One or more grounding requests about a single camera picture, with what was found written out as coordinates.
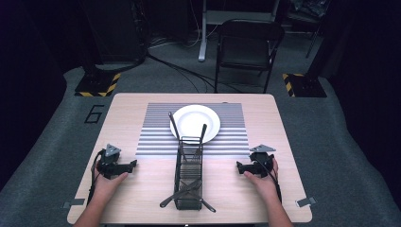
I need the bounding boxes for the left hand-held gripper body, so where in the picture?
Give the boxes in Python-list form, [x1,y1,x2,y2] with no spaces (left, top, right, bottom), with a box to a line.
[96,144,128,180]

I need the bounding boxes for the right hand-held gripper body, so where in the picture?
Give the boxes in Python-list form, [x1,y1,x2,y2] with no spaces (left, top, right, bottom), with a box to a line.
[247,144,277,178]

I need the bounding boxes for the metal fork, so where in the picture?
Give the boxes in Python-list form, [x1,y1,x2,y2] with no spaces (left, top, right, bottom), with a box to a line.
[159,179,203,209]
[198,123,208,145]

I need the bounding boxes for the black wire cutlery rack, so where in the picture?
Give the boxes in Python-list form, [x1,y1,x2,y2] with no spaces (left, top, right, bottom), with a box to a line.
[173,135,204,211]

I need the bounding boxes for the metal knife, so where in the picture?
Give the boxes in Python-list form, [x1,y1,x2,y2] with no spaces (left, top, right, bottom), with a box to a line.
[167,111,182,141]
[178,188,218,214]

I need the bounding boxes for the person's left hand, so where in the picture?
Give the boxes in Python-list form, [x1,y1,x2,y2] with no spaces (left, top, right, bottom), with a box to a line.
[94,159,130,202]

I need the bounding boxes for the person's right hand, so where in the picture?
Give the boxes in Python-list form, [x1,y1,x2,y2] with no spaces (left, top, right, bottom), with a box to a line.
[244,157,280,202]

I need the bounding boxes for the grey striped placemat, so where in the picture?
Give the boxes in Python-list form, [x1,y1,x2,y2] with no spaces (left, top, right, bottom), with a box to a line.
[135,102,251,157]

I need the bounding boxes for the grey table edge clip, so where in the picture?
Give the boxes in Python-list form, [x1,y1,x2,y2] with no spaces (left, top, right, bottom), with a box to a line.
[295,196,317,208]

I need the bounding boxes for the white plate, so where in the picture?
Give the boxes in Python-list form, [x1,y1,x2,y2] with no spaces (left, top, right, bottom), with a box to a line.
[169,104,221,145]

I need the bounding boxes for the hazard-striped stand base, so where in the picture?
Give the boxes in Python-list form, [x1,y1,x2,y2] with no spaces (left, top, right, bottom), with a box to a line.
[74,72,122,98]
[282,73,328,98]

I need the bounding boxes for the black folding chair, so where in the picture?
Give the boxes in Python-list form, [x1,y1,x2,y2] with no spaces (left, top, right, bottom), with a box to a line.
[214,18,286,95]

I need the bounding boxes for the black cabinet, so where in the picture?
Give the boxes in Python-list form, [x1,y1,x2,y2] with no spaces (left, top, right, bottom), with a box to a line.
[79,0,149,64]

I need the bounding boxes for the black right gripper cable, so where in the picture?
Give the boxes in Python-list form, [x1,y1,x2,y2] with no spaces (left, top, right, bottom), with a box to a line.
[255,158,283,204]

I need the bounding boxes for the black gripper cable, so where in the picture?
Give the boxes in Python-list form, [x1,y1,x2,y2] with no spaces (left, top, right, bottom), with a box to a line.
[255,158,283,204]
[86,149,106,206]

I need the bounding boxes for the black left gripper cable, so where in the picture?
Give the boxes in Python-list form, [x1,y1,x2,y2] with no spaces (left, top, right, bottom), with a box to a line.
[86,149,106,206]

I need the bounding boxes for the black floor cables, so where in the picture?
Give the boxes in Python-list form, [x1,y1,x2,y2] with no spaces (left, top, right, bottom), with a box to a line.
[146,52,244,95]

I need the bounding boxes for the white desk frame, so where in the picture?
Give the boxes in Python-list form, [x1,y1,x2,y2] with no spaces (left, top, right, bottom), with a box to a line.
[197,0,282,62]

